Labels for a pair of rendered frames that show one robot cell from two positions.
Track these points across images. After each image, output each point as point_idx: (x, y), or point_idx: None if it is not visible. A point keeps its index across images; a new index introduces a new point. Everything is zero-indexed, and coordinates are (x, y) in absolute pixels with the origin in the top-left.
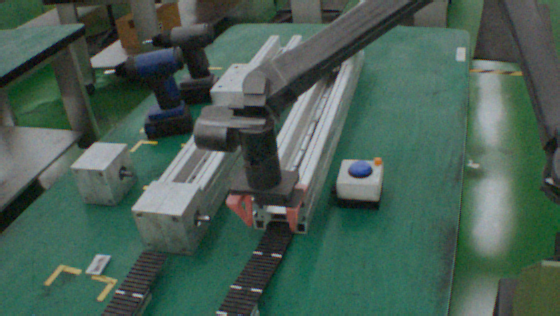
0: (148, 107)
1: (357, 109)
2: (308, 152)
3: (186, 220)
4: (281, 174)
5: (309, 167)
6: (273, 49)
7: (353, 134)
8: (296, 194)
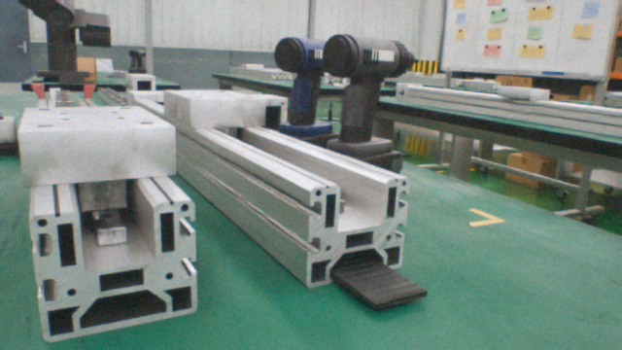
0: (403, 168)
1: (21, 205)
2: (51, 105)
3: (128, 100)
4: (51, 70)
5: (43, 102)
6: (337, 180)
7: (18, 181)
8: (36, 80)
